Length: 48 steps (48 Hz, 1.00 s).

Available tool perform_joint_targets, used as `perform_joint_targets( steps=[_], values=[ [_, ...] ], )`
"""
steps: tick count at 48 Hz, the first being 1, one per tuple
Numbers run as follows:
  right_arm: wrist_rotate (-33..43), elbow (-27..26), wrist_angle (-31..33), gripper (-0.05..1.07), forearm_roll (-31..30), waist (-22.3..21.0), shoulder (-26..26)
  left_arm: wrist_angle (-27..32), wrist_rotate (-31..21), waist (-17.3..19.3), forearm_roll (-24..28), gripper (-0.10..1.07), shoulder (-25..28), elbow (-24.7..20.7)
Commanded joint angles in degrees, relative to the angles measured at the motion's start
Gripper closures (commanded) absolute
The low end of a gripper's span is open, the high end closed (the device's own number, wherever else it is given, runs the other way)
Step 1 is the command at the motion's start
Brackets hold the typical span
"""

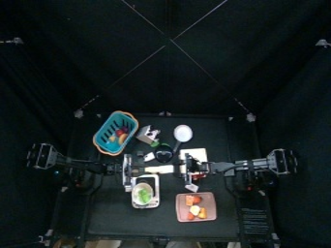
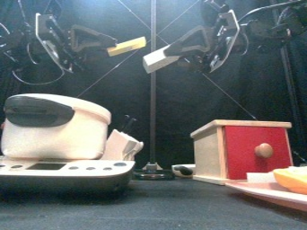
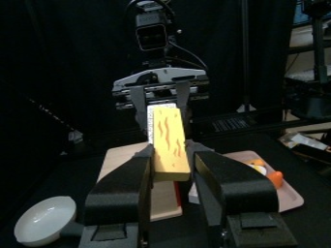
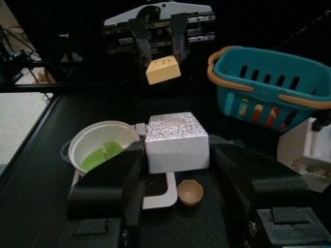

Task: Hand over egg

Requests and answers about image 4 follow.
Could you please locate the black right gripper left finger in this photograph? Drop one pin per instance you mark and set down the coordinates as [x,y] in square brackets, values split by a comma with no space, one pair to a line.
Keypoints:
[106,187]

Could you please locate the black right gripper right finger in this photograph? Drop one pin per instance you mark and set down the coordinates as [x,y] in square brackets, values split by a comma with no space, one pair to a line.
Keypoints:
[258,180]

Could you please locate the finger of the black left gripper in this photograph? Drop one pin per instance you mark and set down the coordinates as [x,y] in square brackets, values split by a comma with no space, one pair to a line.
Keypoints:
[142,38]
[180,35]

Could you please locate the yellow toy cheese block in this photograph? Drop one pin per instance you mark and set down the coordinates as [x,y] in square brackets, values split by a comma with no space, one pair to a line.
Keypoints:
[164,71]

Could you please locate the green toy pot filling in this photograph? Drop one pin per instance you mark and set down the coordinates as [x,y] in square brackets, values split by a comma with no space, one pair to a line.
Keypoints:
[102,155]

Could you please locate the white toy toaster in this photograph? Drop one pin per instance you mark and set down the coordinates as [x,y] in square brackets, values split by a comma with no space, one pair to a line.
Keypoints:
[298,151]

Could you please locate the white toy pot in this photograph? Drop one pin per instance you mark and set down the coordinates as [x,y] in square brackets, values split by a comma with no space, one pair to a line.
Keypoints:
[102,135]

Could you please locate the small wooden bowl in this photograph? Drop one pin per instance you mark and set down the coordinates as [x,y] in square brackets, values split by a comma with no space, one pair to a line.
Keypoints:
[190,193]

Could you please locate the white speckled box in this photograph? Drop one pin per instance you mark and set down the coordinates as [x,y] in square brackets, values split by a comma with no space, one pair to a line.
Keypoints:
[177,148]

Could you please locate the colourful toy food item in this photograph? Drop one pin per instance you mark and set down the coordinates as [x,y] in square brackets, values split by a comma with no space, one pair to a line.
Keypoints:
[258,113]

